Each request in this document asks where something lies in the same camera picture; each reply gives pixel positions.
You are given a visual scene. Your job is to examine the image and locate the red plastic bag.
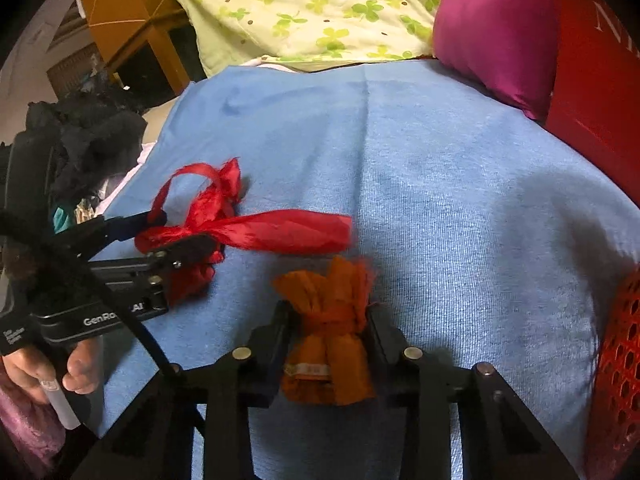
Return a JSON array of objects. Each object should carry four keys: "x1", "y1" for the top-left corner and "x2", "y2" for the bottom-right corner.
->
[{"x1": 134, "y1": 157, "x2": 354, "y2": 306}]

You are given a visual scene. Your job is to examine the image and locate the orange cloth bundle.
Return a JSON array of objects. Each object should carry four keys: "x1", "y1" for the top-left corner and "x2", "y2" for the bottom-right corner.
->
[{"x1": 271, "y1": 255, "x2": 377, "y2": 407}]

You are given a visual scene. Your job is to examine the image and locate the patterned cloth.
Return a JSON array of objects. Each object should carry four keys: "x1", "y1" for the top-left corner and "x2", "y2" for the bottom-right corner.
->
[{"x1": 52, "y1": 187, "x2": 113, "y2": 234}]

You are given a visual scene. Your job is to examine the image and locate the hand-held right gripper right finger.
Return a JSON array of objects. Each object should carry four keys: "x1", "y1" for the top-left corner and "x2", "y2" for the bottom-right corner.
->
[{"x1": 362, "y1": 302, "x2": 581, "y2": 480}]

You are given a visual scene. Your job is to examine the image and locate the red cardboard box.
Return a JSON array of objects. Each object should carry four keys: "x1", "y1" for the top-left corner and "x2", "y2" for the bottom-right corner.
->
[{"x1": 545, "y1": 0, "x2": 640, "y2": 207}]

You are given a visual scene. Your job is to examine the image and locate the dark cloth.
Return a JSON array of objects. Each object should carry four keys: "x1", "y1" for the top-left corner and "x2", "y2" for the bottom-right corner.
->
[{"x1": 25, "y1": 80, "x2": 149, "y2": 202}]

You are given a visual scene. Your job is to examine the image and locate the purple cloth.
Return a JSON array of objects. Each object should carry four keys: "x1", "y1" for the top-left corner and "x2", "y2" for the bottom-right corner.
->
[{"x1": 0, "y1": 375, "x2": 67, "y2": 467}]

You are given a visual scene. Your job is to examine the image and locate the black cable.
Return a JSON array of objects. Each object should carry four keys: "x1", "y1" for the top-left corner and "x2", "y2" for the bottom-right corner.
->
[{"x1": 0, "y1": 210, "x2": 207, "y2": 436}]

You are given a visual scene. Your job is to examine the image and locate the magenta pillow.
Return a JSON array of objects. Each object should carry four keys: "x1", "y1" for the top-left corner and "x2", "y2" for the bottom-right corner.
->
[{"x1": 432, "y1": 0, "x2": 559, "y2": 121}]

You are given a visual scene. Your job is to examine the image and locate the wooden furniture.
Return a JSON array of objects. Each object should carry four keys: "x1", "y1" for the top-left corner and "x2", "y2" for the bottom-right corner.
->
[{"x1": 75, "y1": 0, "x2": 197, "y2": 99}]

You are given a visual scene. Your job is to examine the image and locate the red mesh basket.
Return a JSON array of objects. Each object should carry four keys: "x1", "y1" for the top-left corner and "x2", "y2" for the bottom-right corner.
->
[{"x1": 582, "y1": 265, "x2": 640, "y2": 467}]

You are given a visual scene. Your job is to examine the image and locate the green clover print blanket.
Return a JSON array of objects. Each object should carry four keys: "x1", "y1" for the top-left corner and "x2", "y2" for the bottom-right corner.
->
[{"x1": 164, "y1": 0, "x2": 463, "y2": 76}]

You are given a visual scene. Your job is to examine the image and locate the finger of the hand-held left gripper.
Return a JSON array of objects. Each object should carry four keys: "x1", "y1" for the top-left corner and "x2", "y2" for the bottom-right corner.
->
[
  {"x1": 89, "y1": 233, "x2": 217, "y2": 287},
  {"x1": 102, "y1": 210, "x2": 168, "y2": 243}
]

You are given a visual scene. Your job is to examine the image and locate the person's left hand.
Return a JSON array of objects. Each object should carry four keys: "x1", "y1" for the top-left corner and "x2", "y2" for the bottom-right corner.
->
[{"x1": 0, "y1": 337, "x2": 104, "y2": 406}]

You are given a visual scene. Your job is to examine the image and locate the blue towel blanket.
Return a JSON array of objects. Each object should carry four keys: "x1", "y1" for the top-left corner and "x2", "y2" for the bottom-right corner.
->
[{"x1": 92, "y1": 57, "x2": 638, "y2": 480}]

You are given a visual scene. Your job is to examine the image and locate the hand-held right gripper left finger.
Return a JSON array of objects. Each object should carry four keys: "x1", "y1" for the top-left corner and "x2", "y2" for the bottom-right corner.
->
[{"x1": 75, "y1": 300, "x2": 296, "y2": 480}]

